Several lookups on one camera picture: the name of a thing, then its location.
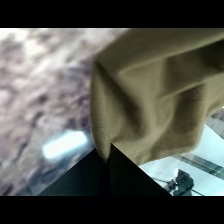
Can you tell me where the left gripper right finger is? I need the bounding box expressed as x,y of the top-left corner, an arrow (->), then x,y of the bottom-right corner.
106,143 -> 173,197

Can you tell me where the olive green garment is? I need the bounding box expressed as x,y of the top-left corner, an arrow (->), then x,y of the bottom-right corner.
90,27 -> 224,166

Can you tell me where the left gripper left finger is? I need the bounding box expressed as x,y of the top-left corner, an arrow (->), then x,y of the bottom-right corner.
38,148 -> 108,197

